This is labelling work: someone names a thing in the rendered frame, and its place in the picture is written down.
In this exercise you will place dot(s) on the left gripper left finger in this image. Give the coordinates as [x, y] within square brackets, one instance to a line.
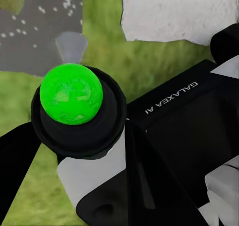
[17, 150]

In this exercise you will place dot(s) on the insectifuge atomizer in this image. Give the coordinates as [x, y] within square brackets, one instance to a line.
[78, 111]

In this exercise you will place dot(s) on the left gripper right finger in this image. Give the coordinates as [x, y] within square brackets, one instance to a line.
[173, 205]

